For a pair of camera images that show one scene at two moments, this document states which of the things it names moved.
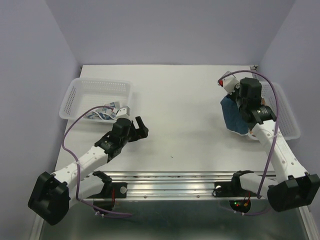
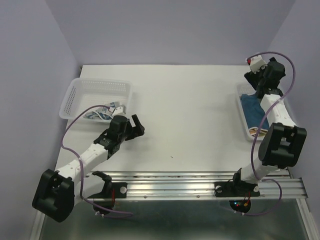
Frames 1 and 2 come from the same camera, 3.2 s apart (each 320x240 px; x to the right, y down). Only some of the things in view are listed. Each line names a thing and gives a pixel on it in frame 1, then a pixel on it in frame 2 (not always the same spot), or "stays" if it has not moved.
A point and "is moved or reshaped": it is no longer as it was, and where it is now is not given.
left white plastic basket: (84, 95) stays
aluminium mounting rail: (174, 185) stays
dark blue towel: (235, 121) is moved or reshaped
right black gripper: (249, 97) -> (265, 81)
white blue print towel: (104, 113) stays
